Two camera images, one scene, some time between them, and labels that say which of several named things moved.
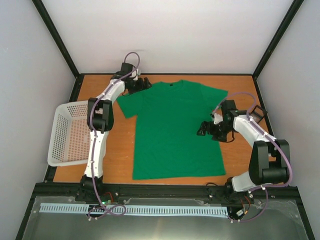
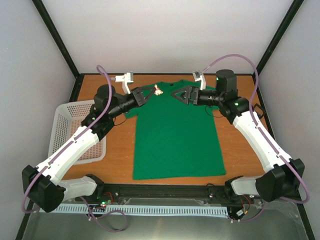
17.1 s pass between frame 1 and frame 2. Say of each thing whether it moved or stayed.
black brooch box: stayed
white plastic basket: stayed
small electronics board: stayed
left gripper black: moved
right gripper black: moved
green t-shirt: stayed
